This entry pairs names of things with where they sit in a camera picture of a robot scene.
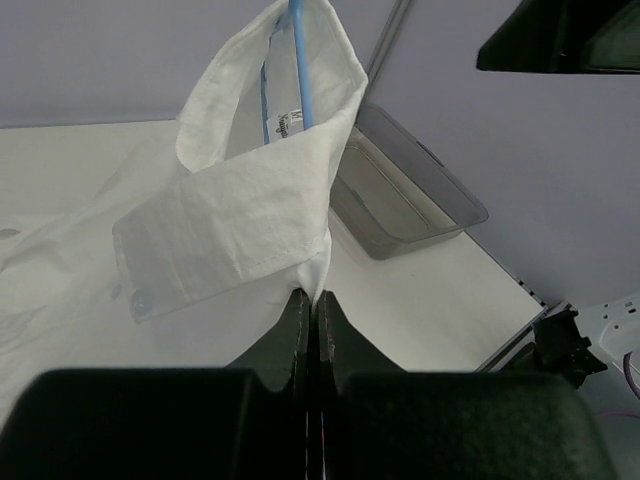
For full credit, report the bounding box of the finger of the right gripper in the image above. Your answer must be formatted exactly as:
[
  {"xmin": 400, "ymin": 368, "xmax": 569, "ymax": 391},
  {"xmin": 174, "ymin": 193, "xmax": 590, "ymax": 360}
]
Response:
[{"xmin": 476, "ymin": 0, "xmax": 639, "ymax": 74}]

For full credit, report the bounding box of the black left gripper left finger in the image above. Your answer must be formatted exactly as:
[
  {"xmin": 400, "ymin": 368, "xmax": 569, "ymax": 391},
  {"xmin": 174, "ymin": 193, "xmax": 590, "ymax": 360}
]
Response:
[{"xmin": 1, "ymin": 291, "xmax": 311, "ymax": 479}]

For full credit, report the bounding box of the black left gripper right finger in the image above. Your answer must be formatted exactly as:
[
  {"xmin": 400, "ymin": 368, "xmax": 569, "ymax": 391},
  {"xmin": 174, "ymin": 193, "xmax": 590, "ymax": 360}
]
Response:
[{"xmin": 317, "ymin": 292, "xmax": 617, "ymax": 479}]

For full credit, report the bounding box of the white shirt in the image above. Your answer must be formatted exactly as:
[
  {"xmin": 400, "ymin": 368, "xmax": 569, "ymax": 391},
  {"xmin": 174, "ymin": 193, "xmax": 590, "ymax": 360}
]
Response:
[{"xmin": 1, "ymin": 1, "xmax": 368, "ymax": 417}]

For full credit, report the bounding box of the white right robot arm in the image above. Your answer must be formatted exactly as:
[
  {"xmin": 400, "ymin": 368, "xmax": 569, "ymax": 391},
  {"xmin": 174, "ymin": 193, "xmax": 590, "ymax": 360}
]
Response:
[{"xmin": 327, "ymin": 1, "xmax": 639, "ymax": 371}]

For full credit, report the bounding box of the grey plastic bin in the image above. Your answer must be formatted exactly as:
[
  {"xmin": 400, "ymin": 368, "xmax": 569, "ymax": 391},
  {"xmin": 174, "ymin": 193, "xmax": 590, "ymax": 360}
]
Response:
[{"xmin": 330, "ymin": 104, "xmax": 489, "ymax": 261}]

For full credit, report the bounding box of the blue wire hanger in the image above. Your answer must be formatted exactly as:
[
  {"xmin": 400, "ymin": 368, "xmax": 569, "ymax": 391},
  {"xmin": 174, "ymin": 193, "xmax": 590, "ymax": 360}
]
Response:
[{"xmin": 259, "ymin": 1, "xmax": 314, "ymax": 145}]

